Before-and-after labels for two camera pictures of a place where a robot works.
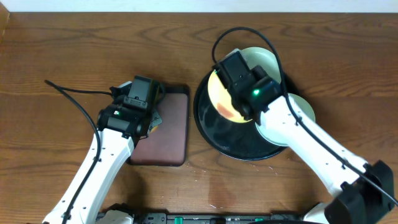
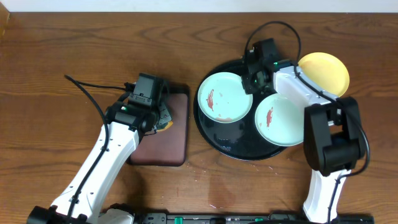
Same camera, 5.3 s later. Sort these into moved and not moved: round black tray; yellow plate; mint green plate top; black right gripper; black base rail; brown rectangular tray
Moved: mint green plate top; yellow plate; black right gripper
Not moved: brown rectangular tray; black base rail; round black tray
